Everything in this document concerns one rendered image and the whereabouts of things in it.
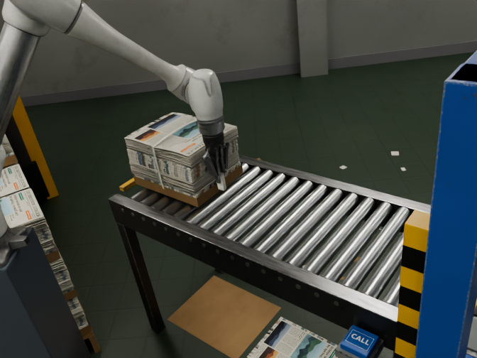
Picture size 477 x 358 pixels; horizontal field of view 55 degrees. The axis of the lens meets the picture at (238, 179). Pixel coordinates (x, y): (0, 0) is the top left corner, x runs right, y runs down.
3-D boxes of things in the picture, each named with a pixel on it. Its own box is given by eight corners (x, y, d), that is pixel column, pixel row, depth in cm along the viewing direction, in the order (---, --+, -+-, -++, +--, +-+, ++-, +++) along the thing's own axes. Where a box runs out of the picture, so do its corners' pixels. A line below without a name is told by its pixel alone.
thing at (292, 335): (246, 358, 213) (245, 356, 212) (280, 317, 231) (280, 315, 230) (316, 399, 191) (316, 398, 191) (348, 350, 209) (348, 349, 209)
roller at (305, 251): (281, 273, 150) (280, 262, 147) (348, 200, 179) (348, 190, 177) (294, 279, 147) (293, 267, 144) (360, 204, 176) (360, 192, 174)
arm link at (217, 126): (190, 118, 155) (194, 135, 158) (211, 123, 150) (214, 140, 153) (208, 109, 161) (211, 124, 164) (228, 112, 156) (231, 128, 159)
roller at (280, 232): (247, 250, 155) (258, 251, 152) (317, 182, 185) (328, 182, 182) (252, 262, 157) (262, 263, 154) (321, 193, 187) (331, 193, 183)
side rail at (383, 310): (114, 222, 200) (106, 199, 193) (123, 215, 203) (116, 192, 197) (431, 370, 122) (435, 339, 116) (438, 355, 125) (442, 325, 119)
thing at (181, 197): (170, 197, 187) (167, 188, 185) (216, 164, 205) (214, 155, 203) (198, 207, 178) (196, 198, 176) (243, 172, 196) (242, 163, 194)
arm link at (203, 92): (230, 116, 153) (215, 104, 163) (223, 70, 145) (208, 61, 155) (200, 125, 150) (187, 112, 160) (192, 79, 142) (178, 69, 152)
